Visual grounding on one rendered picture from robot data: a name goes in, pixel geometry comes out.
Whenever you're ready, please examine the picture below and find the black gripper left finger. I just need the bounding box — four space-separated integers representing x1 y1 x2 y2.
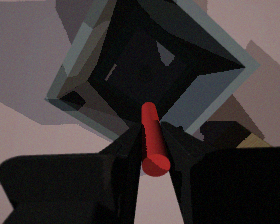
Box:
0 122 142 224

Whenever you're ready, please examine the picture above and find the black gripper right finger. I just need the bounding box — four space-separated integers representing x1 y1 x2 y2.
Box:
160 121 280 224

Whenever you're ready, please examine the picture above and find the red cylindrical peg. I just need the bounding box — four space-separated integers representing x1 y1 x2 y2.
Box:
141 102 170 177

